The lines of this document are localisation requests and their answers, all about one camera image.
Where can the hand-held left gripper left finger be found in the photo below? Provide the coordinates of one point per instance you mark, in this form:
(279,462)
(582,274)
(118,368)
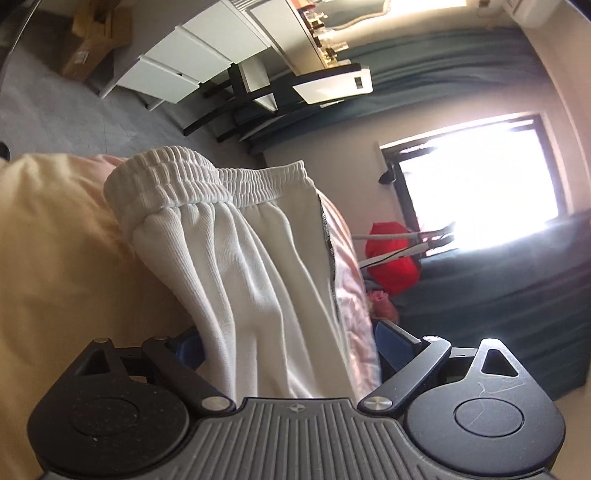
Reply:
(187,345)

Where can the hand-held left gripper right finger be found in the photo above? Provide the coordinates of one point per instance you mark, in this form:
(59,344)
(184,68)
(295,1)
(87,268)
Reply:
(392,344)

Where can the white elastic-waist shorts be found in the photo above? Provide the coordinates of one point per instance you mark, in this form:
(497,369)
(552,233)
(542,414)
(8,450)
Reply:
(254,277)

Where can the pink cloth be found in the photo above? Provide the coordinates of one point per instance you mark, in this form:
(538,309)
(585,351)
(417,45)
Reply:
(383,304)

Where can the red bag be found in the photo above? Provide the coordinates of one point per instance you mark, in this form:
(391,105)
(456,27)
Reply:
(397,272)

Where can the blue-grey curtain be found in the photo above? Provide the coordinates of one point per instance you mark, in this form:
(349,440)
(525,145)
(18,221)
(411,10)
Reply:
(438,74)
(485,300)

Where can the yellow and pink bed sheet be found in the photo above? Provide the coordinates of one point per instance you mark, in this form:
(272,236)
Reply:
(69,277)

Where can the small black object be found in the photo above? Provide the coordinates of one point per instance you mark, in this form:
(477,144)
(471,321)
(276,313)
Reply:
(388,174)

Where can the window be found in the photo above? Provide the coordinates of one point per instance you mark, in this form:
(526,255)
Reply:
(485,184)

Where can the black and white chair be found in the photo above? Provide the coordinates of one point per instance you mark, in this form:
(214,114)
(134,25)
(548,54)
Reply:
(323,87)

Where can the white dressing table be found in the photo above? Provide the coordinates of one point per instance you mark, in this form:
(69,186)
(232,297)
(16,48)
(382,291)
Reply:
(194,50)

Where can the cardboard box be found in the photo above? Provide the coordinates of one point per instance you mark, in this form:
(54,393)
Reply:
(87,46)

